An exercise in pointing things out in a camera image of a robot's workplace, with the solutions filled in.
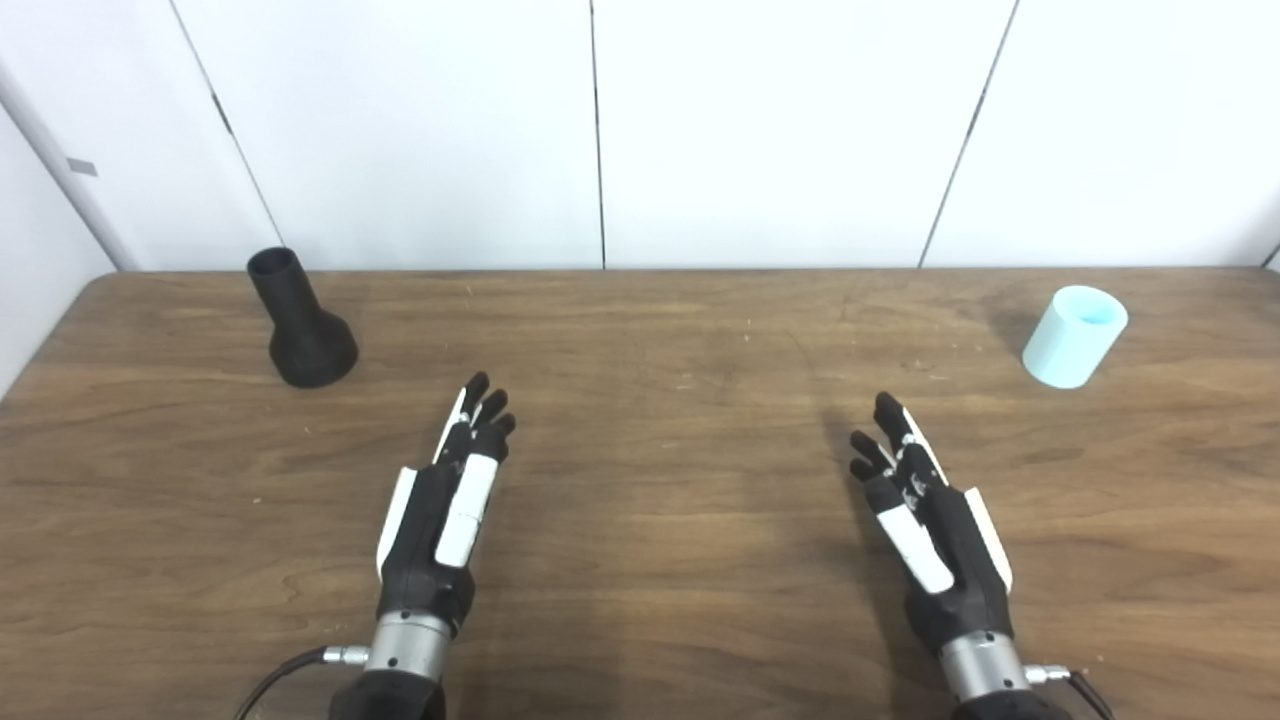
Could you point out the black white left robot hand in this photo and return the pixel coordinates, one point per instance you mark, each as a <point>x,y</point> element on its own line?
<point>425,520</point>

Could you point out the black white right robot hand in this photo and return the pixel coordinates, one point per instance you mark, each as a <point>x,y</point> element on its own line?
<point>958,545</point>

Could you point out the black flared nozzle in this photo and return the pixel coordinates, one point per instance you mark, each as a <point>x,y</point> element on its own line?
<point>300,335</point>

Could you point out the light blue cylinder cup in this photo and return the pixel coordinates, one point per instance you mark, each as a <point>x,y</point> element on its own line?
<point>1070,340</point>

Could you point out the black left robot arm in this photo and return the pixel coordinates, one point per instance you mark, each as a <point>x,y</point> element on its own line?
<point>405,660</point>

